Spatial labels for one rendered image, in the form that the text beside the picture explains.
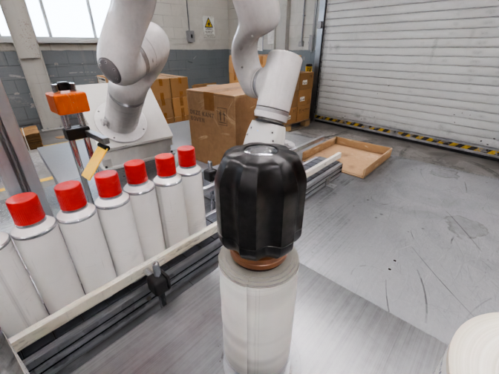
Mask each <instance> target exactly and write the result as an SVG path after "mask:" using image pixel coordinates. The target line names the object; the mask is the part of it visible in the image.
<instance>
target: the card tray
mask: <svg viewBox="0 0 499 374"><path fill-rule="evenodd" d="M338 152H341V153H342V155H341V158H339V159H338V160H337V161H339V162H340V163H342V173H345V174H349V175H352V176H355V177H360V178H362V179H364V178H365V177H366V176H368V175H369V174H370V173H371V172H372V171H373V170H374V169H376V168H377V167H378V166H379V165H381V164H382V163H383V162H385V161H386V160H387V159H388V158H389V157H390V156H391V152H392V148H389V147H385V146H381V145H375V144H371V143H367V142H361V141H357V140H350V139H347V138H343V137H333V138H331V139H329V140H327V141H325V142H323V143H321V144H318V145H316V146H314V147H312V148H310V149H308V150H306V151H303V153H302V161H304V162H306V161H308V160H310V159H312V158H314V157H325V158H329V157H331V156H333V155H334V154H336V153H338Z"/></svg>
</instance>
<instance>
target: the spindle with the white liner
mask: <svg viewBox="0 0 499 374"><path fill-rule="evenodd" d="M306 188H307V175H306V171H305V169H304V165H303V163H302V161H301V158H300V156H299V155H298V154H297V153H296V152H294V151H291V150H290V149H288V147H287V146H285V145H280V144H276V143H263V142H249V143H247V144H245V145H236V146H233V147H231V148H230V149H228V150H227V151H226V152H225V153H224V155H223V157H222V159H221V162H220V165H219V166H218V170H217V172H216V175H215V204H216V215H217V227H218V236H219V239H220V241H221V243H222V244H223V246H222V248H221V250H220V251H219V254H218V266H219V274H220V291H221V314H222V321H223V339H224V344H223V350H224V372H225V374H289V371H290V353H291V340H292V328H293V319H294V310H295V300H296V290H297V279H298V272H299V264H300V260H299V254H298V252H297V251H296V248H295V247H294V246H293V243H294V242H296V241H297V240H298V239H299V238H300V237H301V230H302V223H303V216H304V202H305V195H306Z"/></svg>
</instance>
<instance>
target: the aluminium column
mask: <svg viewBox="0 0 499 374"><path fill-rule="evenodd" d="M0 123H1V126H2V128H3V129H4V132H5V134H6V137H7V139H8V142H9V143H10V147H11V148H12V151H13V154H14V156H15V158H16V162H17V163H18V166H19V169H20V171H21V173H22V176H23V178H24V181H25V184H26V186H27V189H28V191H29V192H34V193H36V194H37V195H38V198H39V201H40V203H41V205H42V208H43V210H44V212H45V214H46V215H48V216H51V217H54V216H53V212H52V210H51V208H50V205H49V202H48V199H47V197H46V195H45V192H44V189H43V188H42V184H41V182H40V179H39V176H38V174H37V172H36V169H35V166H34V164H33V161H32V159H31V157H30V153H29V151H28V149H27V146H26V144H25V140H24V138H23V136H22V133H21V131H20V128H19V125H18V123H17V121H16V118H15V115H14V113H13V109H12V108H11V105H10V102H9V100H8V98H7V94H6V92H5V90H4V87H3V84H2V83H1V80H0ZM0 179H1V182H2V184H3V186H4V188H5V191H6V192H7V195H8V197H12V196H13V195H16V194H21V193H24V192H25V191H24V189H23V187H22V184H21V181H20V179H19V176H18V174H17V172H16V169H15V166H14V164H13V161H12V159H11V157H10V154H9V152H8V150H7V147H6V145H5V143H4V140H3V138H2V136H1V133H0Z"/></svg>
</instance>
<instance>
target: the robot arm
mask: <svg viewBox="0 0 499 374"><path fill-rule="evenodd" d="M232 1H233V4H234V6H235V11H236V13H237V16H238V29H237V31H236V33H235V36H234V39H233V42H232V50H231V55H232V63H233V67H234V69H235V73H236V76H237V78H238V81H239V84H240V86H241V88H242V90H243V92H244V93H245V94H246V95H247V96H249V97H252V98H255V99H258V101H257V105H256V108H255V110H254V113H255V114H254V116H257V117H258V118H255V120H252V122H251V123H250V125H249V128H248V131H247V134H246V136H245V139H244V144H243V145H245V144H247V143H249V142H263V143H276V144H280V145H284V141H285V132H286V128H285V127H284V125H282V123H287V119H288V116H289V112H290V108H291V105H292V101H293V96H294V93H295V89H296V84H297V81H298V77H299V73H300V70H301V64H302V58H301V57H300V56H299V55H298V54H296V53H293V52H290V51H288V50H271V51H270V52H269V53H268V56H267V62H266V65H265V66H264V67H262V66H261V64H260V61H259V58H258V40H259V38H260V37H262V36H264V35H266V34H268V33H269V32H271V31H272V30H274V29H275V28H276V27H277V26H278V23H279V21H280V17H281V13H280V5H279V1H278V0H232ZM156 3H157V0H111V2H110V5H109V8H108V12H107V14H106V17H105V21H104V23H103V26H102V29H101V33H100V37H99V41H98V44H97V63H98V65H99V68H100V70H101V71H102V74H103V75H104V76H105V78H106V79H108V90H107V98H106V102H104V103H102V104H101V105H100V106H99V107H98V108H97V109H96V111H95V114H94V123H95V126H96V127H97V129H98V131H99V132H100V133H101V134H102V135H104V136H107V137H108V138H109V139H110V140H112V141H115V142H120V143H130V142H135V141H137V140H138V139H140V138H141V137H142V136H143V135H144V133H145V132H146V129H147V121H146V118H145V116H144V114H143V112H142V109H143V105H144V102H145V99H146V94H147V92H148V90H149V88H150V87H151V86H152V84H153V83H154V81H155V80H156V78H157V77H158V76H159V74H160V72H161V71H162V69H163V68H164V66H165V64H166V62H167V59H168V57H169V51H170V44H169V38H168V36H167V35H166V33H165V31H164V30H163V29H162V28H161V27H160V26H159V25H157V24H155V23H154V22H151V20H152V17H153V15H154V10H155V7H156Z"/></svg>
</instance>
